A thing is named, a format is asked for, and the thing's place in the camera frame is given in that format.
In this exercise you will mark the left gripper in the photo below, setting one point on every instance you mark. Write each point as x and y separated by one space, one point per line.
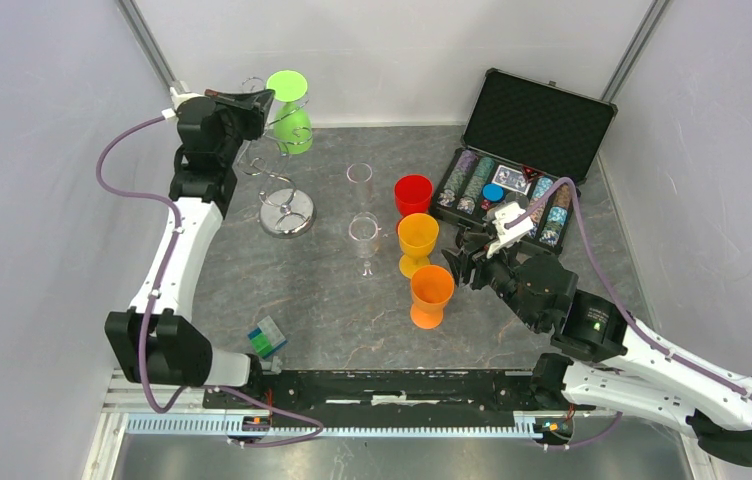
252 107

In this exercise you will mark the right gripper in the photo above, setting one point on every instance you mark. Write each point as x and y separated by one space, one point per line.
472 255

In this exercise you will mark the green plastic wine glass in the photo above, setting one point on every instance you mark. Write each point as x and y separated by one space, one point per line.
291 126

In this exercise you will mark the orange plastic wine glass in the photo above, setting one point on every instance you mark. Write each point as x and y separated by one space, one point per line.
432 287

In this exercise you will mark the yellow plastic wine glass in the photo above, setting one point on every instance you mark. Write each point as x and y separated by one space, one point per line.
417 236

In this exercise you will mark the red plastic wine glass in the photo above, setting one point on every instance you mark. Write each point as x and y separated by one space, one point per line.
413 194

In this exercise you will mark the clear wine glass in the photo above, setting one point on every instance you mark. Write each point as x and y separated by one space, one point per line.
363 232

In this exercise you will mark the clear flute glass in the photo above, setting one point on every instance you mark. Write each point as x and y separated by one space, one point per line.
360 177

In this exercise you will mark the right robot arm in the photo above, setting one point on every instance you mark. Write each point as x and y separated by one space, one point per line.
606 358

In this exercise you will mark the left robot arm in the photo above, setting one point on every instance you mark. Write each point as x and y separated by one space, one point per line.
154 339

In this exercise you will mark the chrome wine glass rack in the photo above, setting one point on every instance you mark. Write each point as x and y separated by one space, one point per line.
285 210

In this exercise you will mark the black poker chip case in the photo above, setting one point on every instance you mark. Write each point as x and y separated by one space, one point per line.
521 136

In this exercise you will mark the coloured toy brick block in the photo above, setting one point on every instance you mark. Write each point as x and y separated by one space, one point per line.
266 338

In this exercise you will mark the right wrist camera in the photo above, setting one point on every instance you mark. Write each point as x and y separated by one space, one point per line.
507 223

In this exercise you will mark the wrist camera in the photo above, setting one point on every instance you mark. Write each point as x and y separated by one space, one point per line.
177 99
507 223

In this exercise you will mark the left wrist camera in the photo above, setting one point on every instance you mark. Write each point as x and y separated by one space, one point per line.
177 99

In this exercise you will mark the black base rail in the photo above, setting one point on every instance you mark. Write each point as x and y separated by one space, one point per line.
301 405

